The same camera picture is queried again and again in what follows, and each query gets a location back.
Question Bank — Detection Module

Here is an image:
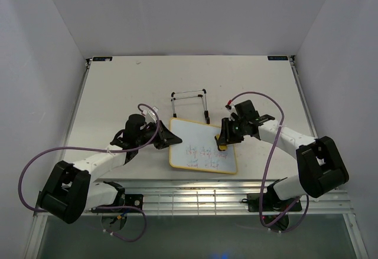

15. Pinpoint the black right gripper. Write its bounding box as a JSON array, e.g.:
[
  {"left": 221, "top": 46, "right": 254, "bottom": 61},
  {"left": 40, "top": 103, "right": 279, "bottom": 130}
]
[{"left": 217, "top": 118, "right": 246, "bottom": 146}]

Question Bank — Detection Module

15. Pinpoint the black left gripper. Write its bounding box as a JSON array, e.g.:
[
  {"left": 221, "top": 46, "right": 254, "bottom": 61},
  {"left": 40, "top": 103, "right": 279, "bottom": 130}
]
[{"left": 136, "top": 119, "right": 182, "bottom": 149}]

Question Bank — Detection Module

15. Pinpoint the yellow black whiteboard eraser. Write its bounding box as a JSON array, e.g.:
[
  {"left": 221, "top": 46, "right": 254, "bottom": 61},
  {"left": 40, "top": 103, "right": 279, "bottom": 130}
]
[{"left": 214, "top": 135, "right": 227, "bottom": 152}]

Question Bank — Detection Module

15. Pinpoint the wire whiteboard stand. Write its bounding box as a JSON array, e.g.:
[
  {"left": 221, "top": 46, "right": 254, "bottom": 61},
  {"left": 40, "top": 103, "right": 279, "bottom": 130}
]
[{"left": 171, "top": 88, "right": 210, "bottom": 124}]

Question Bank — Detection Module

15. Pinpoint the yellow framed whiteboard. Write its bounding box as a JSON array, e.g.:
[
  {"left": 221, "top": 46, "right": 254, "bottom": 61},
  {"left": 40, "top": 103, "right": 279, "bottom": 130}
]
[{"left": 169, "top": 118, "right": 237, "bottom": 175}]

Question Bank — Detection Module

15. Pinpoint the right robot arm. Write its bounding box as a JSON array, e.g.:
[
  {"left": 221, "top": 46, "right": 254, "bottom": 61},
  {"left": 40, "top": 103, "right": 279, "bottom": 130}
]
[{"left": 215, "top": 100, "right": 350, "bottom": 210}]

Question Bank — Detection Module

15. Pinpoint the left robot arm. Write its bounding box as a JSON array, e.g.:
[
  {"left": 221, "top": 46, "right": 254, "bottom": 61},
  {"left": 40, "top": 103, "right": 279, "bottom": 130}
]
[{"left": 37, "top": 114, "right": 182, "bottom": 224}]

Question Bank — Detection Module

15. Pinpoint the right blue table label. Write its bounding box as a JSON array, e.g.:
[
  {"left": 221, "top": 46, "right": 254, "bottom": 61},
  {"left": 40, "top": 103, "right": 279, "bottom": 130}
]
[{"left": 267, "top": 55, "right": 289, "bottom": 61}]

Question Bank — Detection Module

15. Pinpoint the blue table label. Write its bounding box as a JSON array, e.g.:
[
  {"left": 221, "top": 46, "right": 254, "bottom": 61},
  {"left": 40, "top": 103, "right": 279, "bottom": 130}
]
[
  {"left": 267, "top": 55, "right": 289, "bottom": 61},
  {"left": 92, "top": 57, "right": 113, "bottom": 62}
]

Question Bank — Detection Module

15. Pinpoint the left blue table label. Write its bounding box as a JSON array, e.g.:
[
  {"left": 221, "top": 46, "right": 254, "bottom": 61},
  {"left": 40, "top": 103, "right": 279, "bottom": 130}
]
[{"left": 92, "top": 57, "right": 113, "bottom": 62}]

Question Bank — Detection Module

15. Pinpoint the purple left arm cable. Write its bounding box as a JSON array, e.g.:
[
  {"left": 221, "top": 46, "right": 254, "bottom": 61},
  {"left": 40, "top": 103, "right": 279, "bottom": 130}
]
[{"left": 18, "top": 103, "right": 162, "bottom": 242}]

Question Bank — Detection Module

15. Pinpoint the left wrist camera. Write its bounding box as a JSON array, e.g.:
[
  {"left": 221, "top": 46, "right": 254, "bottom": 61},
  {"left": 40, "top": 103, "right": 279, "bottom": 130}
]
[{"left": 141, "top": 106, "right": 158, "bottom": 123}]

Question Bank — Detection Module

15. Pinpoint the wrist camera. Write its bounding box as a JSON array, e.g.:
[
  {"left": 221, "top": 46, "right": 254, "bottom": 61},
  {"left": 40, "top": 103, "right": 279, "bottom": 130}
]
[
  {"left": 225, "top": 100, "right": 237, "bottom": 120},
  {"left": 141, "top": 106, "right": 158, "bottom": 123}
]

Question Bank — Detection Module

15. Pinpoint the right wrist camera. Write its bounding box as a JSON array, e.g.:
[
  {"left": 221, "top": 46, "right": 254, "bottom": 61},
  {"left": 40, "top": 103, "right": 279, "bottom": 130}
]
[{"left": 225, "top": 100, "right": 237, "bottom": 120}]

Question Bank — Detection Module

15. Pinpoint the aluminium table frame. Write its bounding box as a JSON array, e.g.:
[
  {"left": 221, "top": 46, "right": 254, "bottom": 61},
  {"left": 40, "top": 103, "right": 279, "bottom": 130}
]
[{"left": 28, "top": 55, "right": 369, "bottom": 258}]

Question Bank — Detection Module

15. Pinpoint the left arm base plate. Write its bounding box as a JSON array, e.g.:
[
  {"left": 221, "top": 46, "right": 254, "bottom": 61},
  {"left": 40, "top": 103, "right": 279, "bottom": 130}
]
[{"left": 90, "top": 194, "right": 144, "bottom": 214}]

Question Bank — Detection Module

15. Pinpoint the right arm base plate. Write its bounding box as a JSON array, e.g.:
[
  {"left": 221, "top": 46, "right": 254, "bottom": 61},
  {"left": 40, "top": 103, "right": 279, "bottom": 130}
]
[{"left": 240, "top": 193, "right": 302, "bottom": 212}]

